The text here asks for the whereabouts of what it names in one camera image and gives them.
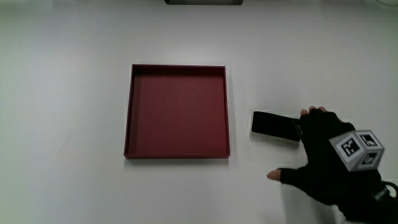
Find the dark red square tray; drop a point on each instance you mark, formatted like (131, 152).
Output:
(177, 115)

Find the dark monitor base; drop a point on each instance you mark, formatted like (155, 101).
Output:
(203, 2)

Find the black rectangular phone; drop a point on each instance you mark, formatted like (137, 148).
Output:
(273, 126)

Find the person's right hand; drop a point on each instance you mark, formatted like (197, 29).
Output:
(323, 174)

